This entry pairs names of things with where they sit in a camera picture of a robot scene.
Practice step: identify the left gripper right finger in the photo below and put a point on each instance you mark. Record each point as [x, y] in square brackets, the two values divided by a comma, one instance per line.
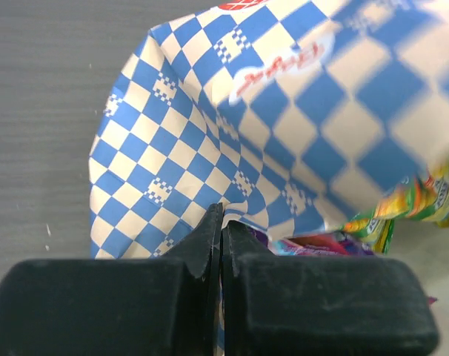
[297, 305]

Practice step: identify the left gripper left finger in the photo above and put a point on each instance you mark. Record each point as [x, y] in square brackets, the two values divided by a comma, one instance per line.
[165, 305]

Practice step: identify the green Fox's candy packet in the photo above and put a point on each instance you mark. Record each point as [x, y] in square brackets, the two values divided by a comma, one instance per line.
[422, 198]

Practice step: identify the blue checkered paper bag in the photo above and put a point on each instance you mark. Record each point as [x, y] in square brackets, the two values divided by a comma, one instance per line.
[295, 116]

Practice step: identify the purple snack packet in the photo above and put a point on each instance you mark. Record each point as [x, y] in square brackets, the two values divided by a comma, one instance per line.
[333, 244]

